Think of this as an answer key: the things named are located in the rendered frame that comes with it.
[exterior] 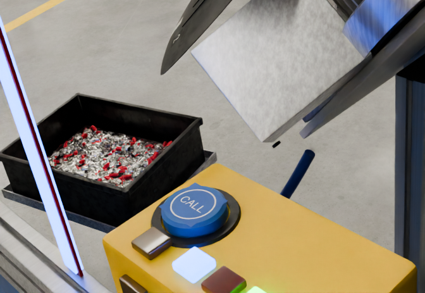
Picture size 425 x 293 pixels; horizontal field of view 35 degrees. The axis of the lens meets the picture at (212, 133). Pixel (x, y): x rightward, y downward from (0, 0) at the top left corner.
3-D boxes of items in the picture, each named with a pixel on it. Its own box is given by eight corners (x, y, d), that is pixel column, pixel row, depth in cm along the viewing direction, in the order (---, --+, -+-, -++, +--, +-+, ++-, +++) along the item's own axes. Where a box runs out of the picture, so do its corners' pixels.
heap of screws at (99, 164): (195, 161, 92) (191, 140, 90) (133, 226, 83) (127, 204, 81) (88, 135, 102) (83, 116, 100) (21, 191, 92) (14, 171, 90)
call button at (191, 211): (242, 219, 42) (239, 197, 41) (194, 255, 40) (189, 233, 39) (199, 194, 44) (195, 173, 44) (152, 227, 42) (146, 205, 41)
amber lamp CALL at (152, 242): (174, 245, 40) (172, 237, 40) (150, 262, 39) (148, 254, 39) (155, 232, 41) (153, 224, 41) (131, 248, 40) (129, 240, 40)
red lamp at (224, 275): (248, 286, 36) (246, 278, 36) (224, 307, 35) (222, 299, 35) (224, 271, 38) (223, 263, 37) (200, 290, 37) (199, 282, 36)
